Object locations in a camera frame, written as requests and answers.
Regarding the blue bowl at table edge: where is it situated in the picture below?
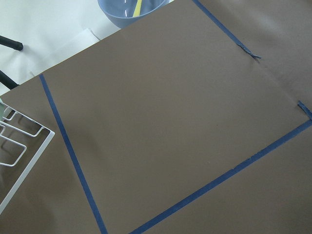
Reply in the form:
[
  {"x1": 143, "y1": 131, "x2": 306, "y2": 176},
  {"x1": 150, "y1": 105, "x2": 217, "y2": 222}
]
[{"x1": 97, "y1": 0, "x2": 170, "y2": 28}]

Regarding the white wire cup rack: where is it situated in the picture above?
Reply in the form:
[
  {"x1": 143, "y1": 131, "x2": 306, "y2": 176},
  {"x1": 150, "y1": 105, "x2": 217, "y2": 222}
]
[{"x1": 0, "y1": 101, "x2": 55, "y2": 212}]

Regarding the black camera tripod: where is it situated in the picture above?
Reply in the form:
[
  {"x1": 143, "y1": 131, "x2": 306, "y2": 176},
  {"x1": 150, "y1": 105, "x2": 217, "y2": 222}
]
[{"x1": 0, "y1": 36, "x2": 24, "y2": 90}]

